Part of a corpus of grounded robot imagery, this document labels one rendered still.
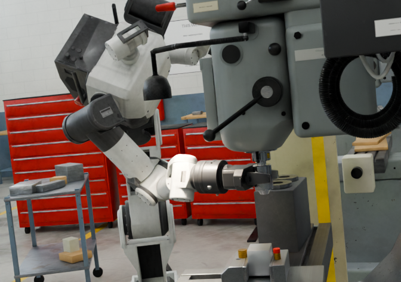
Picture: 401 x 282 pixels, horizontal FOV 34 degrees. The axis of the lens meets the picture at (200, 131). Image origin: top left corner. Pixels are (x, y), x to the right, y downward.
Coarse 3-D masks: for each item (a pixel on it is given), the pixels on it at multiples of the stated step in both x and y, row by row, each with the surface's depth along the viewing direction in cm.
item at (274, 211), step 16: (288, 176) 208; (256, 192) 194; (272, 192) 192; (288, 192) 191; (304, 192) 206; (256, 208) 195; (272, 208) 193; (288, 208) 191; (304, 208) 204; (272, 224) 194; (288, 224) 192; (304, 224) 202; (272, 240) 194; (288, 240) 192; (304, 240) 201
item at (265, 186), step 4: (260, 172) 162; (264, 172) 162; (268, 172) 162; (272, 180) 164; (256, 184) 163; (260, 184) 163; (264, 184) 162; (268, 184) 163; (272, 184) 164; (256, 188) 164; (260, 188) 163; (264, 188) 162; (268, 188) 163; (272, 188) 163
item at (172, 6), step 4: (160, 4) 176; (164, 4) 175; (168, 4) 175; (172, 4) 174; (176, 4) 175; (180, 4) 174; (184, 4) 174; (156, 8) 176; (160, 8) 176; (164, 8) 175; (168, 8) 175; (172, 8) 175; (176, 8) 176
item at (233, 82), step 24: (216, 24) 156; (264, 24) 151; (216, 48) 155; (240, 48) 152; (264, 48) 151; (216, 72) 156; (240, 72) 153; (264, 72) 152; (288, 72) 152; (216, 96) 158; (240, 96) 154; (288, 96) 152; (240, 120) 154; (264, 120) 153; (288, 120) 153; (240, 144) 158; (264, 144) 157
